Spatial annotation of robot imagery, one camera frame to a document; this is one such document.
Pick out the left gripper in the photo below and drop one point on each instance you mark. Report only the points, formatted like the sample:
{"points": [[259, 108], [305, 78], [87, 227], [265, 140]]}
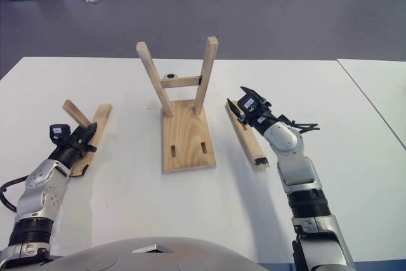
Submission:
{"points": [[71, 148]]}

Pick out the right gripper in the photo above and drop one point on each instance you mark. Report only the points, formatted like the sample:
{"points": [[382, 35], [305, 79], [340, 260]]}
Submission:
{"points": [[261, 117]]}

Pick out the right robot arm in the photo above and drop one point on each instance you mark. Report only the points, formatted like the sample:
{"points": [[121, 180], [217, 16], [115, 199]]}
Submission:
{"points": [[301, 175]]}

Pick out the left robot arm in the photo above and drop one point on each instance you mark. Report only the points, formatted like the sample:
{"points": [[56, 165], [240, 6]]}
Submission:
{"points": [[38, 188]]}

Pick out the wooden leg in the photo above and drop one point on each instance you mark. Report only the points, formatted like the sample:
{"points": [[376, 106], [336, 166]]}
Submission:
{"points": [[100, 118], [250, 145], [155, 77], [204, 74]]}

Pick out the wooden cross bar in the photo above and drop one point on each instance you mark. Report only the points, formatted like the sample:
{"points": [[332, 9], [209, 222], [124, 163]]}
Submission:
{"points": [[74, 112], [179, 82]]}

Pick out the wooden seat board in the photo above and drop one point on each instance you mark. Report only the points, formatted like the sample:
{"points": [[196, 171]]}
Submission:
{"points": [[187, 144]]}

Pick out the robot body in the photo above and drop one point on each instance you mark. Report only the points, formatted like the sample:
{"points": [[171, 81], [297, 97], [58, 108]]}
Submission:
{"points": [[152, 255]]}

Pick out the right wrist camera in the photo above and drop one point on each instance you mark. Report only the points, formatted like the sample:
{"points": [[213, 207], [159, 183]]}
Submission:
{"points": [[248, 103]]}

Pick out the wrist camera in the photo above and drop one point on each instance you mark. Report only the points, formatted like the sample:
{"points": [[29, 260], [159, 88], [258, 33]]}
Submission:
{"points": [[58, 133], [248, 103]]}

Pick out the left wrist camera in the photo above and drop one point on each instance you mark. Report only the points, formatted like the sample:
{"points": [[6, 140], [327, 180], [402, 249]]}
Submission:
{"points": [[58, 133]]}

